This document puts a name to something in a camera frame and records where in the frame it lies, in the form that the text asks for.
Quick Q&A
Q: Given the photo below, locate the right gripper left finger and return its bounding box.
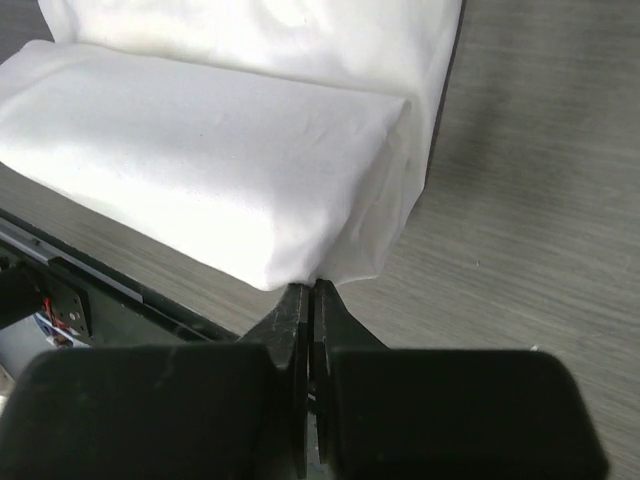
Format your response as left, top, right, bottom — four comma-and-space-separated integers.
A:
1, 285, 309, 479

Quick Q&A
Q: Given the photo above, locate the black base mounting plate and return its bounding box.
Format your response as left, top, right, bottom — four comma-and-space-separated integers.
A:
1, 210, 238, 346

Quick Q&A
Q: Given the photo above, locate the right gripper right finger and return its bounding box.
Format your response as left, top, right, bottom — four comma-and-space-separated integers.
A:
311, 281, 609, 479

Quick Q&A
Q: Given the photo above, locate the white floral print t-shirt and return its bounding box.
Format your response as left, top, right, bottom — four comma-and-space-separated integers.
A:
1, 1, 463, 291

